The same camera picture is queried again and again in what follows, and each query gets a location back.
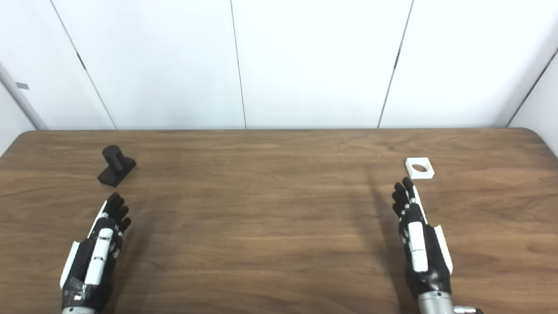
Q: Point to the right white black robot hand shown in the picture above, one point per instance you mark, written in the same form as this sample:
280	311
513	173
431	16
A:
419	248

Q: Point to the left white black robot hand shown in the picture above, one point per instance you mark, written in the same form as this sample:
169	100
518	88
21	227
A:
98	257

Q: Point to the white square piece with hole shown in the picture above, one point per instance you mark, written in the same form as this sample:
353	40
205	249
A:
427	173

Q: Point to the black peg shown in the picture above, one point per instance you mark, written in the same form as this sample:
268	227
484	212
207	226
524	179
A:
114	168

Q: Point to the gray wall corner strip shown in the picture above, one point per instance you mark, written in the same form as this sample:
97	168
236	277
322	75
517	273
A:
24	98

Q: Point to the small gray wall label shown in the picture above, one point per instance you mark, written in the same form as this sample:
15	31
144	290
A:
22	86

